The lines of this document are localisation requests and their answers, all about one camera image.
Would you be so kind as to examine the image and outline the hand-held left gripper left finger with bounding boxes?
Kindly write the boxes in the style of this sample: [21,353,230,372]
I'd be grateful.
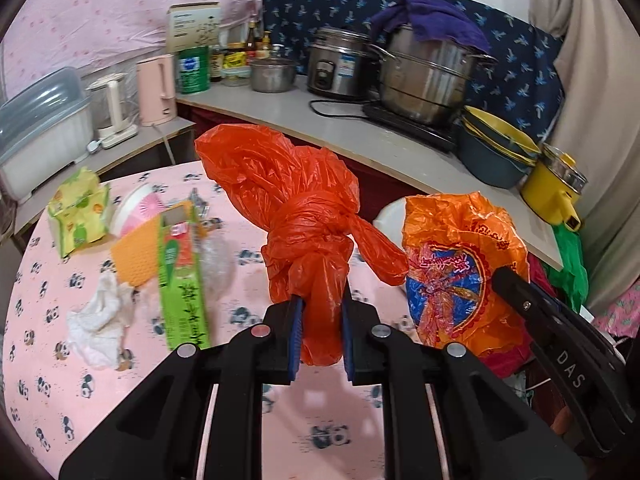
[59,296,306,480]

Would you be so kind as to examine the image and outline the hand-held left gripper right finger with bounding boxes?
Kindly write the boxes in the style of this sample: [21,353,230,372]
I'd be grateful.
[341,287,586,480]

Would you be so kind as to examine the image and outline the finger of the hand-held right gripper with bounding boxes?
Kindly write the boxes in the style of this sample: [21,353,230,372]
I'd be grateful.
[491,266,621,361]
[529,330,640,458]

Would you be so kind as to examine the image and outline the orange printed plastic bag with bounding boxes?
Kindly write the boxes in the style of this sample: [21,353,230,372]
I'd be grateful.
[402,191,531,358]

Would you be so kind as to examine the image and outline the green white toothpaste tube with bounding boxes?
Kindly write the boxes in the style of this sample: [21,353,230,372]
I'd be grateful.
[189,187,237,306]

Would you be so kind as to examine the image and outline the knotted red plastic bag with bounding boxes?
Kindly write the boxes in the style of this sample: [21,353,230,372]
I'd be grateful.
[194,122,410,367]

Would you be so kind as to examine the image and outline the pink paper cup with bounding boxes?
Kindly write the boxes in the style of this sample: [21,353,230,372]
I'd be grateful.
[111,183,166,238]

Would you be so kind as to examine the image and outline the yellow-green tissue packet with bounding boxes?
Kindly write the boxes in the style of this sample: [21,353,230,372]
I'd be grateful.
[47,169,112,258]

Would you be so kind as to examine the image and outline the green plastic bag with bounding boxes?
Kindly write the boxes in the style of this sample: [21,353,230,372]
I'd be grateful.
[542,225,590,313]

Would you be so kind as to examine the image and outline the pink strawberry cloth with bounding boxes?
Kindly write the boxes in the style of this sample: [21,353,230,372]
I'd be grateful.
[594,292,640,341]

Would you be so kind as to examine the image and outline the yellow pot with glass lid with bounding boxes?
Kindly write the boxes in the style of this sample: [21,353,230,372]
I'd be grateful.
[520,142,590,233]

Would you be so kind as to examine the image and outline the green drink carton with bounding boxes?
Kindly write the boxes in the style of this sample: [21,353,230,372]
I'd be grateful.
[157,210,211,352]

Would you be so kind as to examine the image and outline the yellow bowl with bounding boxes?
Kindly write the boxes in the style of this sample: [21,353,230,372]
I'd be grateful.
[462,105,543,163]

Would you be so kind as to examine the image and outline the dark red counter skirt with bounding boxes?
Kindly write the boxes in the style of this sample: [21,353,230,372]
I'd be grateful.
[177,102,556,281]

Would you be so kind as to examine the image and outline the orange honeycomb pad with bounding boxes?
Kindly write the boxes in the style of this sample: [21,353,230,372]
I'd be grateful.
[111,200,207,288]

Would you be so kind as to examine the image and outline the crumpled white tissue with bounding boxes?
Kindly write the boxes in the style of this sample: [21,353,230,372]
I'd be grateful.
[66,272,138,368]

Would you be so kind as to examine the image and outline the black induction cooker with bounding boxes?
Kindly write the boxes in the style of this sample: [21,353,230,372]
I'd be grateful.
[362,101,463,153]

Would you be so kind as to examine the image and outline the beige curtain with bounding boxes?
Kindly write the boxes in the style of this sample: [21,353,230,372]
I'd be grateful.
[530,0,640,311]

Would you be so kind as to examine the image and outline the large steel steamer pot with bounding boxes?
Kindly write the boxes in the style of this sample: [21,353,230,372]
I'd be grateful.
[367,25,498,128]

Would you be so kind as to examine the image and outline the pink panda tablecloth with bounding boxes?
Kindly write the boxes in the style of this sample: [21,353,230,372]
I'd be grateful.
[0,160,436,480]

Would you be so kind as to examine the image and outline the small steel pot with lid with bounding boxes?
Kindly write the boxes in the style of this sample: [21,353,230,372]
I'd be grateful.
[249,57,300,93]

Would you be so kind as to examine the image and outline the steel rice cooker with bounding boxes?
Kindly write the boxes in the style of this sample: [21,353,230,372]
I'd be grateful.
[306,27,381,101]

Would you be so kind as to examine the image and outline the yellow label jar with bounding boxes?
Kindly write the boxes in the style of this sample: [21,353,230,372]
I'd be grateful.
[222,42,252,87]

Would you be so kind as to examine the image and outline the green tin can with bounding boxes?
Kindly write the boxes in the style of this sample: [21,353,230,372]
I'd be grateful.
[176,46,210,95]

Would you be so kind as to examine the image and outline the pink electric kettle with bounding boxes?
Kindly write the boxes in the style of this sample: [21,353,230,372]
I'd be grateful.
[136,54,177,127]

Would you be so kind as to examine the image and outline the purple cloth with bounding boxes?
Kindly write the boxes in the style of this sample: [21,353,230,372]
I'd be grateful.
[370,0,493,53]

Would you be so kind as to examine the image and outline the white glass electric kettle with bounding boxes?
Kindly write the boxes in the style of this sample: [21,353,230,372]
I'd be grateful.
[86,72,138,150]

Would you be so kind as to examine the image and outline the beige cardboard box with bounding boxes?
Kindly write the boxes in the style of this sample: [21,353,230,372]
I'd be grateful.
[166,1,222,53]

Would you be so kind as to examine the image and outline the blue patterned cloth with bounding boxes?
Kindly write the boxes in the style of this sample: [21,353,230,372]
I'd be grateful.
[262,0,566,146]

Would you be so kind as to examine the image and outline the pink dotted cloth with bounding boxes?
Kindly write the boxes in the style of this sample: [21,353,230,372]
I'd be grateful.
[0,0,301,111]

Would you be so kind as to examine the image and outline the black power cable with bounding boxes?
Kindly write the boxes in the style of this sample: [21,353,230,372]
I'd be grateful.
[308,99,373,122]

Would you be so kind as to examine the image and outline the white power cord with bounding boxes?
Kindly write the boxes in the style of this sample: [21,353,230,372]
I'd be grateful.
[159,122,177,166]

